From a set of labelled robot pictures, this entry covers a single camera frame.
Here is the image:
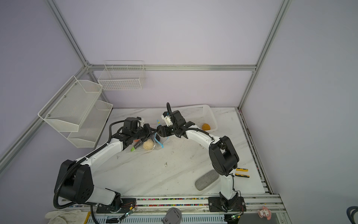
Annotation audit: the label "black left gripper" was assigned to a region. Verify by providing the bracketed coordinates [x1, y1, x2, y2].
[132, 124, 157, 142]

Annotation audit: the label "dark purple toy eggplant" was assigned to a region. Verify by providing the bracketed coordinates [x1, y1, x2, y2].
[131, 141, 143, 152]

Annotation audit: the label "cream toy potato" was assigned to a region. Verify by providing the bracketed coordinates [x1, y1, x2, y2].
[143, 139, 155, 150]

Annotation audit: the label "yellow-brown toy potato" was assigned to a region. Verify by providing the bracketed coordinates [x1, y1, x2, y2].
[201, 123, 211, 131]

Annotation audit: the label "clear zip bag blue zipper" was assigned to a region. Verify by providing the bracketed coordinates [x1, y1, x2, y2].
[130, 123, 168, 152]

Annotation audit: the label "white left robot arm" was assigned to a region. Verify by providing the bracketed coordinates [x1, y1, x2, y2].
[53, 117, 157, 212]

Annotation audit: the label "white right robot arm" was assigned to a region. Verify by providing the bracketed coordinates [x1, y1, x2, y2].
[157, 103, 246, 213]

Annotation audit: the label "white plastic perforated basket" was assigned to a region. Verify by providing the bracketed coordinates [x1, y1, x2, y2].
[174, 105, 218, 132]

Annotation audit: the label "white mesh two-tier shelf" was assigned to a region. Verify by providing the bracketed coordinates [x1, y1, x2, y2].
[38, 76, 113, 148]

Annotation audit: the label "grey oval stone pad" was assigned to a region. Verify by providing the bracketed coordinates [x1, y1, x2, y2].
[194, 170, 220, 191]

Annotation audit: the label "grey plastic device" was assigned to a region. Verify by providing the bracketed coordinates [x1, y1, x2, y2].
[162, 207, 182, 224]

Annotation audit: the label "pink plush toy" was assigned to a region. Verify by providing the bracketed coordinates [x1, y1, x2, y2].
[257, 206, 272, 220]

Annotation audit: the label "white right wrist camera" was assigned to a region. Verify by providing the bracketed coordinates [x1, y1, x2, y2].
[161, 112, 173, 127]

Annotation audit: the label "white wire wall basket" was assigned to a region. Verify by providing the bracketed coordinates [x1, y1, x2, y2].
[98, 60, 146, 91]

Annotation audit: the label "yellow handled pliers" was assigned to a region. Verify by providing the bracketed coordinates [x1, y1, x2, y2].
[235, 168, 250, 178]

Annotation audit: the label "aluminium rail base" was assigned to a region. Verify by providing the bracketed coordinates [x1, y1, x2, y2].
[55, 194, 286, 216]

